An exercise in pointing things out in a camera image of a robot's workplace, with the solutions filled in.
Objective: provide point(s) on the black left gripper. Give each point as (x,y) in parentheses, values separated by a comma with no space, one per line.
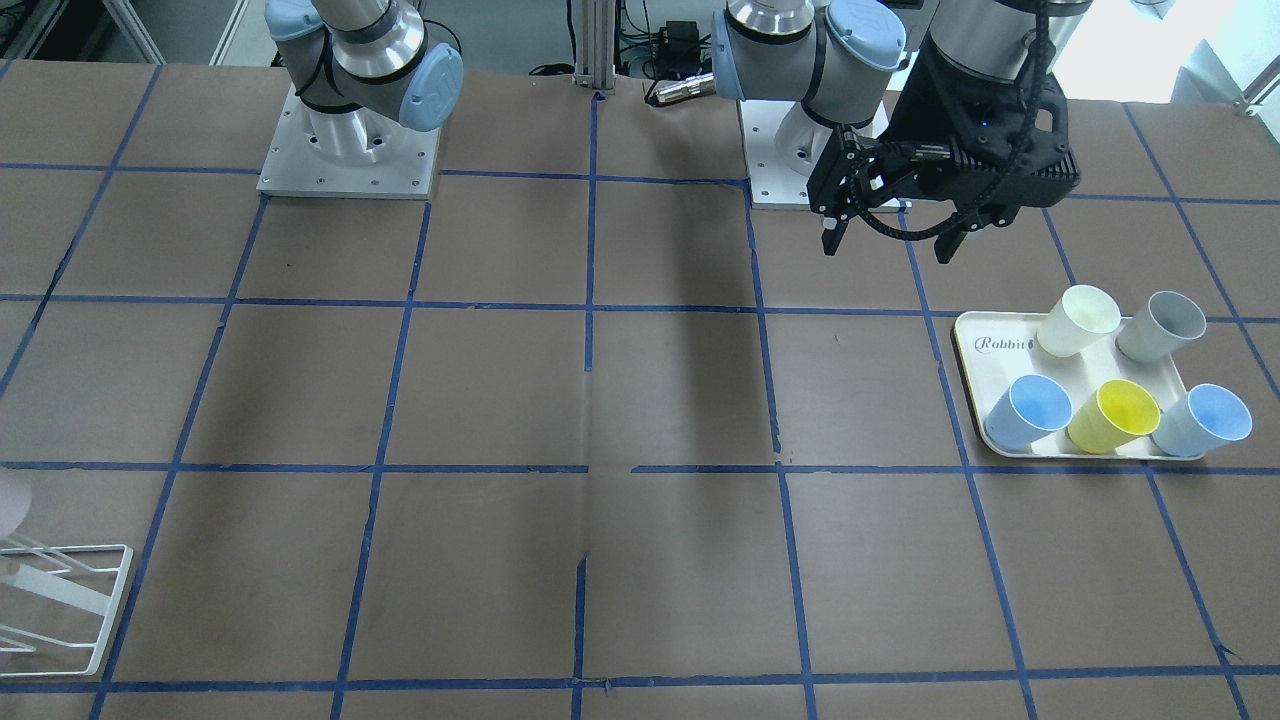
(928,100)

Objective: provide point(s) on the pink plastic cup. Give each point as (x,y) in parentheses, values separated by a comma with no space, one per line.
(16,501)

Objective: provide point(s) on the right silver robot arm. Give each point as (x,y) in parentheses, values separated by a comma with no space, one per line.
(376,55)

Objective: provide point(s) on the pale green plastic cup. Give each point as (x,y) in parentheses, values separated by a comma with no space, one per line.
(1083,315)

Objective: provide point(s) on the grey white plastic cup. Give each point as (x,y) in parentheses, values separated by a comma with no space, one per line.
(1168,321)

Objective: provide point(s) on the yellow plastic cup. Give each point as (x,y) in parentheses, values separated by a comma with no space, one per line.
(1116,414)

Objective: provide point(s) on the light blue plastic cup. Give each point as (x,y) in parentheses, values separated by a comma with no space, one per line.
(1208,417)

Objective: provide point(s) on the cream rabbit tray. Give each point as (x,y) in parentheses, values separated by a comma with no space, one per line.
(993,349)

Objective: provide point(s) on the silver cylindrical connector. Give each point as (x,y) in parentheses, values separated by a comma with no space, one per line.
(666,94)

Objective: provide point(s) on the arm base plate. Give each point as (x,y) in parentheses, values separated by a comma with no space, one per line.
(781,144)
(357,155)

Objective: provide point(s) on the aluminium frame post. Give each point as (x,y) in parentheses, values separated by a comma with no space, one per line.
(594,25)

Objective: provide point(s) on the white wire cup rack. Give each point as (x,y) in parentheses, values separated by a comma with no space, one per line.
(60,605)

